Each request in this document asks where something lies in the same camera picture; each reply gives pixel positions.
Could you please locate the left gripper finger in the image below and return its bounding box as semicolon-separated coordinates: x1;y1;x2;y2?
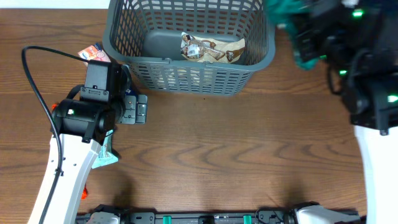
120;95;137;124
136;95;148;124

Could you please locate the green Nescafe coffee bag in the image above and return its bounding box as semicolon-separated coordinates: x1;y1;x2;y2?
266;0;318;70

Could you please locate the grey plastic lattice basket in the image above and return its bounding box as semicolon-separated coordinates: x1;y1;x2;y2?
103;0;275;96

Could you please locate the brown cookie pouch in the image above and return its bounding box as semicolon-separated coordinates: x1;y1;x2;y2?
180;32;246;63

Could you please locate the beige paper pouch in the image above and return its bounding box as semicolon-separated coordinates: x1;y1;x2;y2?
152;67;200;91

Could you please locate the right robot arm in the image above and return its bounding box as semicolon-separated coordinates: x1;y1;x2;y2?
291;1;397;223

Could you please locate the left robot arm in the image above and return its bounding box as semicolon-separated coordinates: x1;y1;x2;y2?
29;60;148;223

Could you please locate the Kleenex tissue multipack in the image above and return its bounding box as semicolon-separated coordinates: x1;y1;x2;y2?
77;42;139;96

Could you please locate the mint green wipes packet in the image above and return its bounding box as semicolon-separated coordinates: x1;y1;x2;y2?
91;130;119;169

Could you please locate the orange spaghetti packet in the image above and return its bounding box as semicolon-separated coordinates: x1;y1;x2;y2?
52;103;88;200

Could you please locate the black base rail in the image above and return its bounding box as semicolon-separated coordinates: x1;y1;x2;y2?
76;202;361;224

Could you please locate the left black cable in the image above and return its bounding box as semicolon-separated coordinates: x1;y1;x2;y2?
21;45;90;224

